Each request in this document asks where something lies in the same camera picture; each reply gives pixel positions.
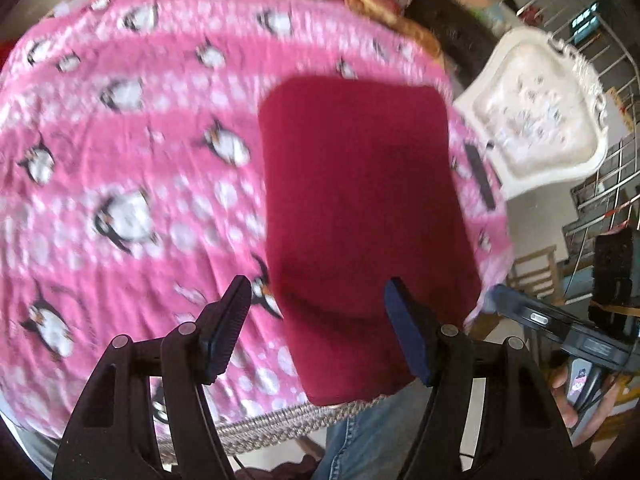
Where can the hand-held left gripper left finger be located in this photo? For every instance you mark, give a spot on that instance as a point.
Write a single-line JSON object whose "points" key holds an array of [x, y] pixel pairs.
{"points": [[225, 330]]}

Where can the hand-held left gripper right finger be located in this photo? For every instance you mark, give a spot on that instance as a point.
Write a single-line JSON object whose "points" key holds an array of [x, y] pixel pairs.
{"points": [[407, 332]]}

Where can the dark red sweater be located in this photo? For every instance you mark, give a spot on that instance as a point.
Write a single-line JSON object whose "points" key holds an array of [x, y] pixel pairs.
{"points": [[360, 200]]}

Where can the person's right hand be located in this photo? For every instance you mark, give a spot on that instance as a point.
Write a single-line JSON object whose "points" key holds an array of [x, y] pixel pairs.
{"points": [[561, 380]]}

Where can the wooden chair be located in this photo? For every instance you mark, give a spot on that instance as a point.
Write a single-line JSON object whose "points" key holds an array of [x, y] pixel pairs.
{"points": [[550, 270]]}

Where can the person's blue jeans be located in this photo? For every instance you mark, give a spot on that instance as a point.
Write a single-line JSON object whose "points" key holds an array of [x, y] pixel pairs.
{"points": [[370, 440]]}

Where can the black remote control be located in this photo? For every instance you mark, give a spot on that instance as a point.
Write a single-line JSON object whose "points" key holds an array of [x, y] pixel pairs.
{"points": [[480, 175]]}

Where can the pink penguin blanket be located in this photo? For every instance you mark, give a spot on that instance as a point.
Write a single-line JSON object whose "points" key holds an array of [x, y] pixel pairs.
{"points": [[125, 135]]}

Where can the white ornate chair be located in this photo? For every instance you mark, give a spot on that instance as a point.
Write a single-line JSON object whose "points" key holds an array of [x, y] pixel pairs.
{"points": [[530, 125]]}

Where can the dark wooden cabinet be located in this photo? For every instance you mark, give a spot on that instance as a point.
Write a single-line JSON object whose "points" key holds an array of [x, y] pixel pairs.
{"points": [[450, 30]]}

